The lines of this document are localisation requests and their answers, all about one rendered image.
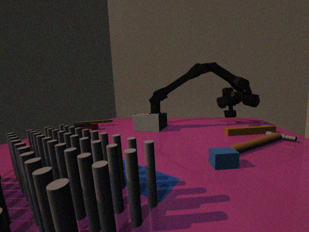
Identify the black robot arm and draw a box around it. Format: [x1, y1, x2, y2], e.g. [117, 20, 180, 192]
[149, 62, 260, 114]

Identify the blue cube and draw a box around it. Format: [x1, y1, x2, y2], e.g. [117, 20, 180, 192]
[208, 147, 239, 170]

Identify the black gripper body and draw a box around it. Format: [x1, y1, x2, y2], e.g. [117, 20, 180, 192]
[222, 87, 237, 117]

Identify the orange rectangular bar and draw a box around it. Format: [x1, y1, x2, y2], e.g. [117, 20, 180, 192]
[225, 125, 276, 136]

